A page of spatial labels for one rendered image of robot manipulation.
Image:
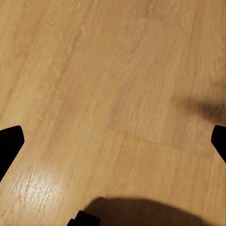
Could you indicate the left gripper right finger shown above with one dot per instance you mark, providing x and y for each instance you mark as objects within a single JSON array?
[{"x": 218, "y": 139}]

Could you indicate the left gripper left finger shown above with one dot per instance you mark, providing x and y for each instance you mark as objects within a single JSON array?
[{"x": 11, "y": 141}]

